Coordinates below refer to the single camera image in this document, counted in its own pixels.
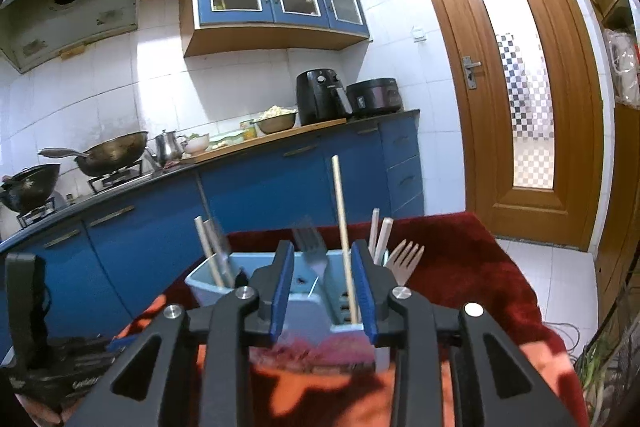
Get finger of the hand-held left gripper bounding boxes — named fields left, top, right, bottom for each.
left=107, top=334, right=137, bottom=354

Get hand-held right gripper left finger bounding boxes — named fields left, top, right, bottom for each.
left=65, top=239, right=296, bottom=427

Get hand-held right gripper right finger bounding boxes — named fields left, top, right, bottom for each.
left=350, top=239, right=576, bottom=427

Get blue plastic utensil holder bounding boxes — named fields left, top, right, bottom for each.
left=185, top=249, right=392, bottom=373

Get large steel fork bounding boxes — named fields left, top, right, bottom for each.
left=291, top=227, right=329, bottom=279

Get cream plastic fork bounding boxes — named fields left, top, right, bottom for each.
left=385, top=239, right=426, bottom=286

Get thin bamboo chopstick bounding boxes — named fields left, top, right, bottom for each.
left=331, top=155, right=359, bottom=326

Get thick wooden chopstick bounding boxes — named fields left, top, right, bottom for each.
left=194, top=216, right=227, bottom=289

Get blue base cabinets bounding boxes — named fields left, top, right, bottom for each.
left=0, top=109, right=426, bottom=360

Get red patterned blanket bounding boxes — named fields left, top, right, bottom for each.
left=30, top=212, right=591, bottom=427

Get black cooking pot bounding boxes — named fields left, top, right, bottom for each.
left=0, top=163, right=62, bottom=214

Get gas stove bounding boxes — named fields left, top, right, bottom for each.
left=15, top=159, right=157, bottom=229

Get wooden cutting board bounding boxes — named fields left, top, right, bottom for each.
left=207, top=118, right=348, bottom=152

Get small white bowl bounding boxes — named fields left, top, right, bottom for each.
left=183, top=133, right=211, bottom=156

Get steel bowl with food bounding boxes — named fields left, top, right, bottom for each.
left=254, top=105, right=300, bottom=135

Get steel wok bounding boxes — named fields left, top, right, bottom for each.
left=37, top=131, right=150, bottom=178

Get steel kettle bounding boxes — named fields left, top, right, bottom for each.
left=151, top=129, right=189, bottom=168

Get dark rice cooker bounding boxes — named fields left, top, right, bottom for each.
left=346, top=78, right=404, bottom=118

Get black air fryer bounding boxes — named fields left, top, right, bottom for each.
left=296, top=68, right=354, bottom=126

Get wooden door with glass panel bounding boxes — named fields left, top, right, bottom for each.
left=405, top=0, right=604, bottom=253

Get wooden shelf unit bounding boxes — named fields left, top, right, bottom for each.
left=535, top=0, right=640, bottom=323

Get grey range hood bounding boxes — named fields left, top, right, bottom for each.
left=0, top=0, right=149, bottom=75

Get white plastic bag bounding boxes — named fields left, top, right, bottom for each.
left=602, top=29, right=640, bottom=108

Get bundle of cables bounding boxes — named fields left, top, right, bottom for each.
left=545, top=282, right=640, bottom=427

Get metal door handle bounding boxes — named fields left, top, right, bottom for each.
left=461, top=56, right=484, bottom=90

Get blue glass-front wall cabinet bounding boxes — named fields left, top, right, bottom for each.
left=180, top=0, right=372, bottom=58

